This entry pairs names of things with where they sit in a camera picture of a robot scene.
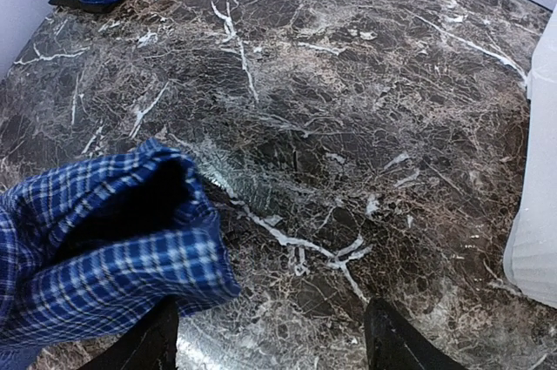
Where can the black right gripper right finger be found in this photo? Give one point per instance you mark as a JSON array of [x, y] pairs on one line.
[[393, 343]]

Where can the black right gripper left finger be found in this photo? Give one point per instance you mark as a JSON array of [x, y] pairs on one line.
[[150, 344]]

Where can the blue checked long sleeve shirt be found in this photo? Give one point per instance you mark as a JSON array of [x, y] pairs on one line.
[[89, 248]]

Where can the white plastic basket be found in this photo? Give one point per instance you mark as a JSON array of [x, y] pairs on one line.
[[530, 256]]

